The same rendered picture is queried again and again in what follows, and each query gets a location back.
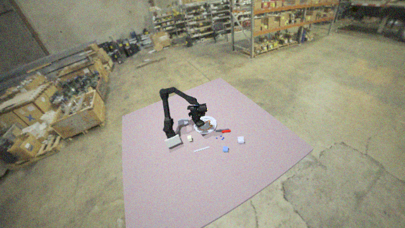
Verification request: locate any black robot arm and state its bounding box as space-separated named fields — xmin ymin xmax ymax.
xmin=159 ymin=87 xmax=207 ymax=139

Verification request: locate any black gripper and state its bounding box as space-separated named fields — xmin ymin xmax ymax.
xmin=189 ymin=112 xmax=205 ymax=128

